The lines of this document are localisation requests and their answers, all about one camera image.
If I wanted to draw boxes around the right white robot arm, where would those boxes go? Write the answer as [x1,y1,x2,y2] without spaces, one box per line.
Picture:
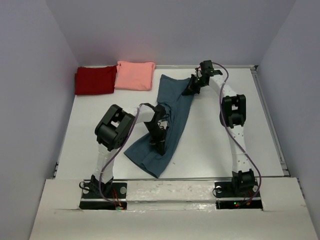
[182,60,260,201]

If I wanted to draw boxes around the folded red t-shirt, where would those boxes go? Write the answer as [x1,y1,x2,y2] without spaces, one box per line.
[74,65,117,96]

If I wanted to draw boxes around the blue t-shirt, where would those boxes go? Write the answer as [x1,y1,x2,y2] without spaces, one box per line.
[124,74,194,178]

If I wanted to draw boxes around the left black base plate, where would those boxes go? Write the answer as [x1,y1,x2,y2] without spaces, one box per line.
[79,181,128,211]

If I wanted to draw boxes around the pink t-shirt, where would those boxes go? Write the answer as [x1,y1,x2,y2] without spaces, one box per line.
[114,61,156,91]

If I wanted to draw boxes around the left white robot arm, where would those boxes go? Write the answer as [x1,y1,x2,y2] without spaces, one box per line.
[90,103,168,199]

